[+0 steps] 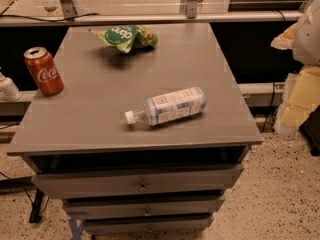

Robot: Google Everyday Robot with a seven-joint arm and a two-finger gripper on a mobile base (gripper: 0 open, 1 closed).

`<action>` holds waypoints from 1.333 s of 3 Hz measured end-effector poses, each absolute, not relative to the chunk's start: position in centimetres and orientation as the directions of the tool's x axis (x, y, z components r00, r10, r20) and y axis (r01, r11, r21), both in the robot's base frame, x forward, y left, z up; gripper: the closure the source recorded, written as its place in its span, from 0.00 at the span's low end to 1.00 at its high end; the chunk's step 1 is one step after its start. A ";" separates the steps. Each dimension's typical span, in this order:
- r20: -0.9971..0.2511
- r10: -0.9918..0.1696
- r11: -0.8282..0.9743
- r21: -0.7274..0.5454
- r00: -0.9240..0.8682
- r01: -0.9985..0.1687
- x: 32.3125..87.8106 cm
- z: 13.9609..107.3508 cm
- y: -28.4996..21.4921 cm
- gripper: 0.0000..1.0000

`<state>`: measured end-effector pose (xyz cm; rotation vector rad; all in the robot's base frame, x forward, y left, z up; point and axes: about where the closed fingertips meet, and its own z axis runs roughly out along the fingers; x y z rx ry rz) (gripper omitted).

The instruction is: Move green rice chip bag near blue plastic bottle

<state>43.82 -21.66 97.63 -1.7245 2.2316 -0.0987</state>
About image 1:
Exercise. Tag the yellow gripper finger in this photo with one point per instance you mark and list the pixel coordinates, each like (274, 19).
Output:
(301, 96)
(284, 41)

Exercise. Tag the green rice chip bag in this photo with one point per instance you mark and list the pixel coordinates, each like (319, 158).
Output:
(126, 38)

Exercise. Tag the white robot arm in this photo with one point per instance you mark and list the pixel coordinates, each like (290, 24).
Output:
(306, 42)

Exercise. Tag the blue label plastic bottle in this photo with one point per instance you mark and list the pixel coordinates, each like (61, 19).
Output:
(168, 107)

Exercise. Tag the grey drawer cabinet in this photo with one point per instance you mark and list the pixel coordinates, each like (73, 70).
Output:
(83, 128)

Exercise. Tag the bottom cabinet drawer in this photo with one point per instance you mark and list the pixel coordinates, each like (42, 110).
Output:
(148, 224)

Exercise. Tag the cabinet drawer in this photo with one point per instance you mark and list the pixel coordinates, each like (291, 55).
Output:
(125, 183)
(144, 208)
(148, 224)

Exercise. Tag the middle cabinet drawer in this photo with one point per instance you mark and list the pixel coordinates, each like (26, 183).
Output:
(144, 208)

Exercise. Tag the red cola can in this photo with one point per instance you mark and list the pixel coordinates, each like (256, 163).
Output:
(42, 67)

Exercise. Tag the top cabinet drawer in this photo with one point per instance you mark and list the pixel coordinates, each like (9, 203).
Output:
(125, 183)

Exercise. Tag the white plastic pipe fitting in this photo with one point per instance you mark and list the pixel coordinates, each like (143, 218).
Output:
(9, 89)

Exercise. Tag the grey metal frame rail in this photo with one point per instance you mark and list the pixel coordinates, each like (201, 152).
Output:
(93, 19)

